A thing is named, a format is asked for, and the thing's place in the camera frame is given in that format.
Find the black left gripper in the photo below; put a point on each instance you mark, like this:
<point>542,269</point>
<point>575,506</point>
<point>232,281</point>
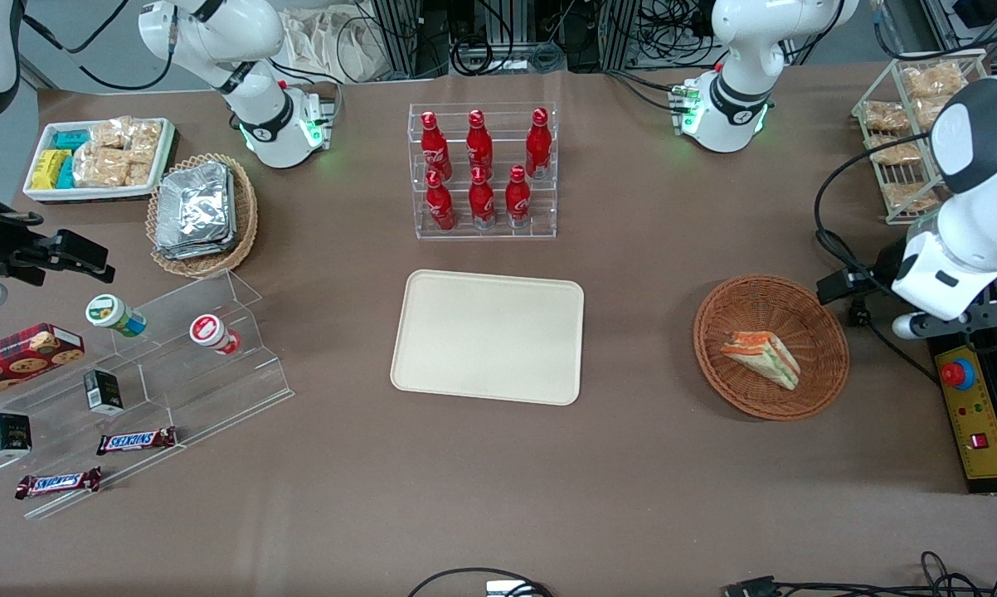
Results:
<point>885,267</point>

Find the triangular sandwich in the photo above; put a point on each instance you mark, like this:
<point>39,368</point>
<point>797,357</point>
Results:
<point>764,356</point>

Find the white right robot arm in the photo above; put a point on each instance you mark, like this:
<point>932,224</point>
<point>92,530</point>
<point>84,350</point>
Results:
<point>273,124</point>

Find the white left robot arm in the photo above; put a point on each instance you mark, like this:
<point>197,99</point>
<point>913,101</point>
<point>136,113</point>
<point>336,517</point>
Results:
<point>975,215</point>

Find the white rectangular snack tray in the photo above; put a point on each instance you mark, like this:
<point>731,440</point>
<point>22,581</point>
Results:
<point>92,192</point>

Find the round brown wicker basket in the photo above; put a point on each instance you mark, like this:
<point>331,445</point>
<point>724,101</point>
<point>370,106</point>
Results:
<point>764,303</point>

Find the oval wicker basket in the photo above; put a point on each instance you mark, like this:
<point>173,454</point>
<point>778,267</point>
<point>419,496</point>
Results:
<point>245,215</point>

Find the beige plastic tray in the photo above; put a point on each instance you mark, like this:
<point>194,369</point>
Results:
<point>486,336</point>

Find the green-lid white cup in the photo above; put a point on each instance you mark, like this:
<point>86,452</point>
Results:
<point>113,313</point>

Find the teal snack packet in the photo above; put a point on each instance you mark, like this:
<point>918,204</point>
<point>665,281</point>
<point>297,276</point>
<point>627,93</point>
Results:
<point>66,172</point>
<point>71,140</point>

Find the yellow snack packet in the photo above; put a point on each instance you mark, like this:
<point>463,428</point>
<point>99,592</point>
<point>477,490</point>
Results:
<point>49,169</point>

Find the clear rice cracker pack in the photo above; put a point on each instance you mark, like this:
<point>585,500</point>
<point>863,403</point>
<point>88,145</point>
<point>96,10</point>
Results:
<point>146,141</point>
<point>110,133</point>
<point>100,167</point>

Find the bagged fried snack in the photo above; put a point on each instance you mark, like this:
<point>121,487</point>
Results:
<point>934,80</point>
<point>892,151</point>
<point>905,197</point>
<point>930,110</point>
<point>884,116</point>

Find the red cookie box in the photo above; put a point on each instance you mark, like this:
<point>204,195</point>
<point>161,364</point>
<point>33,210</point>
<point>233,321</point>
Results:
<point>17,356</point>

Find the silver foil pack stack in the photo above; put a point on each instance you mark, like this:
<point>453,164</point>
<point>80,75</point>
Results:
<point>193,211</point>

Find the red emergency stop button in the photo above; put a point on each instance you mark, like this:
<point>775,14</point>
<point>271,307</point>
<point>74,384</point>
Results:
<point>956,375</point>

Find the small black box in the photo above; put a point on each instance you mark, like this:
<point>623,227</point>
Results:
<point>103,391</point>

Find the red-lid white cup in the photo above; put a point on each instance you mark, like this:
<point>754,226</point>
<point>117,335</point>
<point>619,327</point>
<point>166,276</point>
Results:
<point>211,332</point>

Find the black and white box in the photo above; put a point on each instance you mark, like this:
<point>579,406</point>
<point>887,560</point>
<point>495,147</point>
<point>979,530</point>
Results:
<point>9,434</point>

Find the yellow control panel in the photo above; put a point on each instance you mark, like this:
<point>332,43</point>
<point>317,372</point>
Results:
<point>975,431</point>

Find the clear acrylic stepped display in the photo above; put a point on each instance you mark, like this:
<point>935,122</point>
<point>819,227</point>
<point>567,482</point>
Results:
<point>208,390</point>

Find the brown chocolate bar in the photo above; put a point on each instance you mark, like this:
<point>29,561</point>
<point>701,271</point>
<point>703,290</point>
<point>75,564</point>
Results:
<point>136,440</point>
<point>57,482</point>

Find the white cloth bag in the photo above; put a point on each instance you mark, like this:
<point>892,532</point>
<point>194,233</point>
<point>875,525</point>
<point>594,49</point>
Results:
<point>333,46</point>

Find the red cola bottle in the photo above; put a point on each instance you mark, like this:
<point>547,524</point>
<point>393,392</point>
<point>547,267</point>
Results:
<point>482,201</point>
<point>517,199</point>
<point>537,145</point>
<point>440,203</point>
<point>479,145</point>
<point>435,149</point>

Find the clear acrylic bottle rack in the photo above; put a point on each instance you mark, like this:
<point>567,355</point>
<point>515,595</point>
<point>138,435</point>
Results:
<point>498,232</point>

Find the small white device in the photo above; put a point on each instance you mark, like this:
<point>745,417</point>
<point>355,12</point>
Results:
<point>507,589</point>

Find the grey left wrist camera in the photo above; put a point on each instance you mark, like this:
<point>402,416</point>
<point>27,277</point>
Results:
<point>909,327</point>

